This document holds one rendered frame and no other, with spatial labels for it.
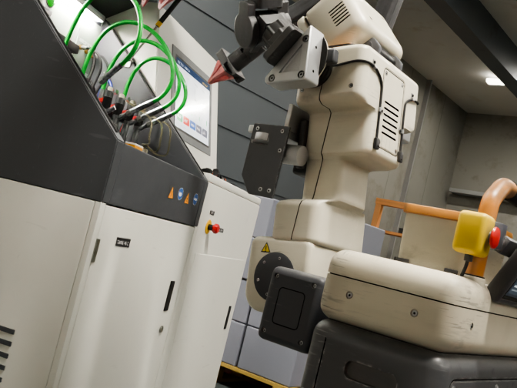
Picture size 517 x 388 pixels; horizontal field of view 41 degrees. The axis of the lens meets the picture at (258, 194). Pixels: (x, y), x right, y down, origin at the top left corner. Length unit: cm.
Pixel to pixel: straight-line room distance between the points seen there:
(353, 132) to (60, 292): 82
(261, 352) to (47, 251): 204
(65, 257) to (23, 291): 14
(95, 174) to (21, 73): 36
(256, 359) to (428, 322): 260
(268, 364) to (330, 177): 225
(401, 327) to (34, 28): 127
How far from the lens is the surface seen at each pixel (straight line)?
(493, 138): 1154
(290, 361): 356
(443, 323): 111
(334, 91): 145
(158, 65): 257
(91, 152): 177
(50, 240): 180
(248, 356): 370
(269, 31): 146
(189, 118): 282
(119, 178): 179
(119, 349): 207
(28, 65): 193
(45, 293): 180
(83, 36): 255
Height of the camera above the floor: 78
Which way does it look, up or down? 4 degrees up
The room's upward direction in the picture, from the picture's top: 14 degrees clockwise
